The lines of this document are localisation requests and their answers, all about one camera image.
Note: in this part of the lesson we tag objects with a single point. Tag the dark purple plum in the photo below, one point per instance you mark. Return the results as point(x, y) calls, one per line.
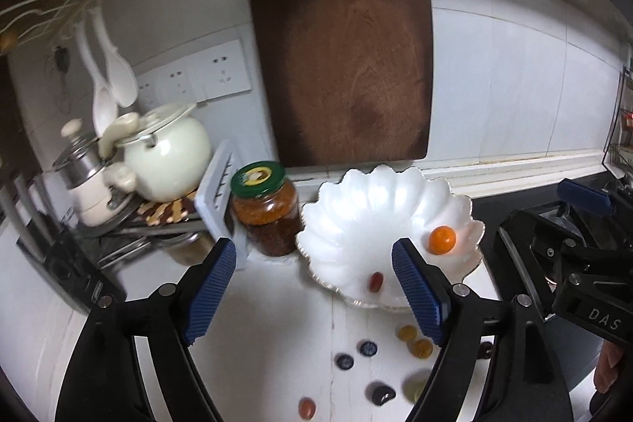
point(381, 393)

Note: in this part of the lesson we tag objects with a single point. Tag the black cleaver knife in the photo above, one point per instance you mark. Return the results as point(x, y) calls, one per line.
point(69, 268)

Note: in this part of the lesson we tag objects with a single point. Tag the cream ceramic pot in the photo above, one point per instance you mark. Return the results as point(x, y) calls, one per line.
point(168, 155)

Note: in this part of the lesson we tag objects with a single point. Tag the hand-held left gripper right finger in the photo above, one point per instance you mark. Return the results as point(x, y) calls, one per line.
point(418, 298)

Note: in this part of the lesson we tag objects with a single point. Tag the white vegetable slicer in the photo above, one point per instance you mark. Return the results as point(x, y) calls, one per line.
point(217, 204)

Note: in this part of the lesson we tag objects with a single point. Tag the white shell-shaped bowl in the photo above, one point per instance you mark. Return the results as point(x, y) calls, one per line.
point(356, 224)

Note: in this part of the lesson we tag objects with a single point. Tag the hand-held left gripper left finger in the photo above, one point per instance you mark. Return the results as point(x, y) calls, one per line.
point(210, 293)

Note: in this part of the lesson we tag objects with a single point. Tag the glass jar with brown contents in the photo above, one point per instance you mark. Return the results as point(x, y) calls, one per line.
point(190, 249)

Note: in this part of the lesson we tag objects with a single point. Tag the brown wooden cutting board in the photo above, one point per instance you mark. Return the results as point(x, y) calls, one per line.
point(346, 56)

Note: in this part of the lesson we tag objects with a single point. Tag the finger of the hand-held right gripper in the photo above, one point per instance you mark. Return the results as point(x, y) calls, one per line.
point(583, 197)
point(524, 264)

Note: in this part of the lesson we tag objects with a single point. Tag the orange kumquat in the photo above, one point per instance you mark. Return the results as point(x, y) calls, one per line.
point(441, 240)

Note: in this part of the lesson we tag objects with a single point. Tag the metal kitchen shelf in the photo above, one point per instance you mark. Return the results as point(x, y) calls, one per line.
point(143, 234)

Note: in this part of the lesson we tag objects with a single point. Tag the brown and cream trivet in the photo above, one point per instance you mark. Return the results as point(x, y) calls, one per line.
point(165, 210)

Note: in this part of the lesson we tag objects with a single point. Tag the white wall socket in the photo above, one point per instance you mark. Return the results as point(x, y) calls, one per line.
point(178, 81)
point(150, 90)
point(222, 68)

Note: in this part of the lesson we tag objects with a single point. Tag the small dark berry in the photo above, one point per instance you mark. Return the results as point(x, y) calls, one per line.
point(486, 349)

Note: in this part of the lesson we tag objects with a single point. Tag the small cream pot with lid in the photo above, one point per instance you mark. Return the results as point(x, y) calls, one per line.
point(91, 184)

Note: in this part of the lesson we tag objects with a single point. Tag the blueberry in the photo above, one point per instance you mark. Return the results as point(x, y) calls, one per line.
point(367, 348)
point(344, 361)

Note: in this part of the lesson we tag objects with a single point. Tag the white plastic spoon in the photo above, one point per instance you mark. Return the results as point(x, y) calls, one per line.
point(103, 105)

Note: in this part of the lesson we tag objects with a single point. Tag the person's right hand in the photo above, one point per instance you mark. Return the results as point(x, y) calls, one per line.
point(607, 367)

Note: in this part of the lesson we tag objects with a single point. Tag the black gas stove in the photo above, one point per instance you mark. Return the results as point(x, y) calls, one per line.
point(499, 199)

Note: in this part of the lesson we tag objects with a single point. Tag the yellow cherry tomato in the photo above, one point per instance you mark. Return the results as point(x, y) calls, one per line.
point(408, 332)

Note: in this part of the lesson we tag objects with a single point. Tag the red grape tomato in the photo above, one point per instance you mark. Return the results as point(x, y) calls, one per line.
point(377, 282)
point(306, 407)

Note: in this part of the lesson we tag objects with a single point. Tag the green grape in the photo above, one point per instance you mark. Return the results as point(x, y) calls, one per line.
point(414, 387)

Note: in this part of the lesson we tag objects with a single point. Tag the glass jar with green lid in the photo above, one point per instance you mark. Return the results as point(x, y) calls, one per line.
point(267, 214)

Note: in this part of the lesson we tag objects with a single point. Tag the orange cherry tomato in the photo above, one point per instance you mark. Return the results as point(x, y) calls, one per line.
point(423, 349)

